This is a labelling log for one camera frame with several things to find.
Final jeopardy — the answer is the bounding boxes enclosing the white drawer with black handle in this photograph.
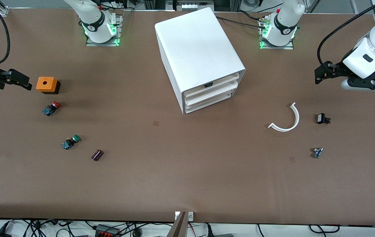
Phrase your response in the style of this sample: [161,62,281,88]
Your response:
[183,73,240,97]

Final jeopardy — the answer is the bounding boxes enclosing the plain white drawer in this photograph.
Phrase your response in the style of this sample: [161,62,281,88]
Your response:
[185,92,233,114]
[184,84,238,105]

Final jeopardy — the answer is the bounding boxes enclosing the white drawer cabinet shell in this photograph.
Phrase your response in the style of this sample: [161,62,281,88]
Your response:
[155,7,246,115]

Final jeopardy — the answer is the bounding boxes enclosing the white curved pipe clamp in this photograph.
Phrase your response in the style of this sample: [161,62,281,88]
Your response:
[268,102,300,132]

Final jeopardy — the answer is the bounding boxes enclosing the grey socket strip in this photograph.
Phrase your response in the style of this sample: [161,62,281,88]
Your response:
[174,0,215,11]

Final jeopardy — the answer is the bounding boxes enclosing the black power strip red switches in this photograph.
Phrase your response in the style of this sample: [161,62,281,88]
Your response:
[95,224,121,237]

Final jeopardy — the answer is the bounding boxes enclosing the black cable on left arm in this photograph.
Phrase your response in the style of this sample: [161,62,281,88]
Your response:
[317,0,375,68]

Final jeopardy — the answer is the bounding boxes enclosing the orange button enclosure box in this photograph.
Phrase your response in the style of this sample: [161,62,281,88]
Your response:
[36,77,61,95]

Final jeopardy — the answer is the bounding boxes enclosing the red push button switch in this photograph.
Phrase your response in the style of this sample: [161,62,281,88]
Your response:
[42,101,62,116]

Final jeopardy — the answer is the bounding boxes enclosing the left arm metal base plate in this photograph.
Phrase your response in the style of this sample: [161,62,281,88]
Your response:
[259,16,294,50]

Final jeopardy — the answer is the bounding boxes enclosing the green push button switch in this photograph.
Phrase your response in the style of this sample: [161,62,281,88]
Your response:
[62,134,81,150]

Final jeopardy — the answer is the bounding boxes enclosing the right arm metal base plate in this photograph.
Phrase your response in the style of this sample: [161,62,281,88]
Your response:
[86,15,123,47]

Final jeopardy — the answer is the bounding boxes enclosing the black cable to arm base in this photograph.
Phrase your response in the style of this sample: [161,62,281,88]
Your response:
[215,11,268,30]

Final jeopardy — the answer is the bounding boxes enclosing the black tangled cable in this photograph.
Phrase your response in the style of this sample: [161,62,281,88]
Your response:
[10,219,76,237]

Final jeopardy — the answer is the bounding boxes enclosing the black looped cable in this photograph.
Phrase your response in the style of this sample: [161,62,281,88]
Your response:
[309,224,340,234]

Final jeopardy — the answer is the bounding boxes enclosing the long black cable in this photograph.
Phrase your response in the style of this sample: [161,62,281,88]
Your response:
[122,223,175,237]

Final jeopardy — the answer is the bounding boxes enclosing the aluminium camera post with bracket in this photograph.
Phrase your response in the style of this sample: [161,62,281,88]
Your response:
[167,211,194,237]

